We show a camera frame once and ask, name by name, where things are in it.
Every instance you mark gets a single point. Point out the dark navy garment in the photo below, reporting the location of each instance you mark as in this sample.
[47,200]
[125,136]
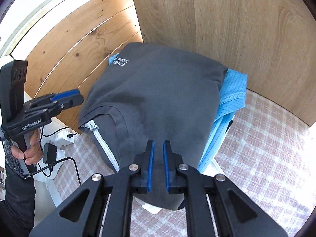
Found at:
[230,126]

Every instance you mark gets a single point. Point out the pink plaid blanket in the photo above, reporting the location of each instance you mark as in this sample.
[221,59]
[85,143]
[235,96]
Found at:
[259,153]

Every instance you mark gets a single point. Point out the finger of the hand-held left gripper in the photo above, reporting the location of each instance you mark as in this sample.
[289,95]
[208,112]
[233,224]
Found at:
[65,94]
[24,127]

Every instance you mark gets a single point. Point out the grey daisy print t-shirt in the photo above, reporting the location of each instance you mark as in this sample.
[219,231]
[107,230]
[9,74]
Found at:
[160,98]

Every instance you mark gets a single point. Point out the pine wood panel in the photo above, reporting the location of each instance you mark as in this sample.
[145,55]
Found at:
[74,42]

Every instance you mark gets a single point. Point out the white window frame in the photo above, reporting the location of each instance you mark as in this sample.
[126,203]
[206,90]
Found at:
[49,12]

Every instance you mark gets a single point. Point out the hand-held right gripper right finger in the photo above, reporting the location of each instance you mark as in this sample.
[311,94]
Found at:
[166,170]

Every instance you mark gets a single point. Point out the black power adapter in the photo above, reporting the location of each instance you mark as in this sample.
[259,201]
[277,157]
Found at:
[49,154]

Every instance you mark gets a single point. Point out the white garment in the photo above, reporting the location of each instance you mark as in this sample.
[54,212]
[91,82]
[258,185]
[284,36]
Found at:
[150,207]

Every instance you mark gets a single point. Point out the blue striped shirt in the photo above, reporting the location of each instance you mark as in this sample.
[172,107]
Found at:
[229,96]

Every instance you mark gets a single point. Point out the light wooden board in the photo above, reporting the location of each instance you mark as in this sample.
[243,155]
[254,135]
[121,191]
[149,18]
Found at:
[222,24]

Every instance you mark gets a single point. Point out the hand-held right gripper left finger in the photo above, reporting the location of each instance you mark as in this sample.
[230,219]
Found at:
[150,167]

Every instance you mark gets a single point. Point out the person's left hand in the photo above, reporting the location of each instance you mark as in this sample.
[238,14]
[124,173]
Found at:
[32,154]

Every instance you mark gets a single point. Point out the person's left forearm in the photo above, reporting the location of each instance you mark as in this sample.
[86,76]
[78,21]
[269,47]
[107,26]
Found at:
[17,197]

